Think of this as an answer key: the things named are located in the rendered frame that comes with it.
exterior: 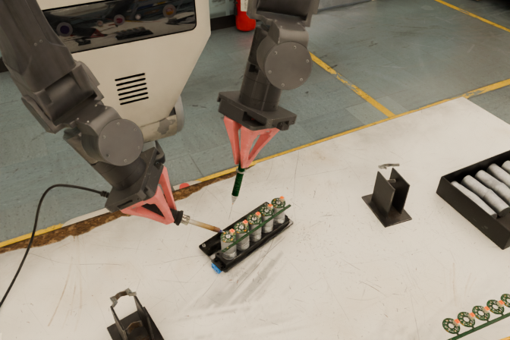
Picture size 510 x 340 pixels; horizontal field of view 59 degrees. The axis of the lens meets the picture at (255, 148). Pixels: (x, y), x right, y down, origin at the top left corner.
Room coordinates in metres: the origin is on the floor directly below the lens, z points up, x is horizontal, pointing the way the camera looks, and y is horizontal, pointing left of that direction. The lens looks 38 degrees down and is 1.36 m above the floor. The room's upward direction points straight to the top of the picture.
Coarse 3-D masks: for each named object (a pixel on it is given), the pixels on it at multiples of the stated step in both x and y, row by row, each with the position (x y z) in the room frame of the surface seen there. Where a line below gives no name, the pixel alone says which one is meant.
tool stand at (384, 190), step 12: (384, 168) 0.61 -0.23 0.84; (384, 180) 0.60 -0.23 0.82; (396, 180) 0.61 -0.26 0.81; (384, 192) 0.59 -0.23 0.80; (396, 192) 0.61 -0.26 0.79; (372, 204) 0.61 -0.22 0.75; (384, 204) 0.58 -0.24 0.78; (396, 204) 0.60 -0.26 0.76; (384, 216) 0.58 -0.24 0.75; (396, 216) 0.58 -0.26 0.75; (408, 216) 0.58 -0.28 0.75
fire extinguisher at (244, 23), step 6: (240, 0) 3.13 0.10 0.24; (246, 0) 3.13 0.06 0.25; (240, 6) 3.14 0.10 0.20; (246, 6) 3.13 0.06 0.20; (240, 12) 3.14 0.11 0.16; (246, 12) 3.13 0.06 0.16; (240, 18) 3.14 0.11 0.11; (246, 18) 3.13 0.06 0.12; (240, 24) 3.14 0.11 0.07; (246, 24) 3.13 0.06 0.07; (252, 24) 3.14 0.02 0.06; (246, 30) 3.13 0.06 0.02
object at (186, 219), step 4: (184, 216) 0.49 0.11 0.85; (188, 216) 0.49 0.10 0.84; (184, 220) 0.48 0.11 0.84; (188, 220) 0.48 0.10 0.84; (192, 220) 0.49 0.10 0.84; (184, 224) 0.48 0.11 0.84; (192, 224) 0.48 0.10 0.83; (196, 224) 0.48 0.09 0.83; (200, 224) 0.49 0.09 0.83; (204, 224) 0.49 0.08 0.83; (208, 228) 0.48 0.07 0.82; (212, 228) 0.48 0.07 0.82; (216, 228) 0.49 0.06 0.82
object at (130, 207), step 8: (160, 192) 0.47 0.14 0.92; (152, 200) 0.46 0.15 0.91; (160, 200) 0.46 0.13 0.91; (128, 208) 0.46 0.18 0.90; (136, 208) 0.47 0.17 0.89; (144, 208) 0.48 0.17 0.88; (160, 208) 0.47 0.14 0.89; (168, 208) 0.48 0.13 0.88; (144, 216) 0.47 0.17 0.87; (152, 216) 0.47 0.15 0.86; (160, 216) 0.48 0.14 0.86; (168, 216) 0.47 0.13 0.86; (168, 224) 0.48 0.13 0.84
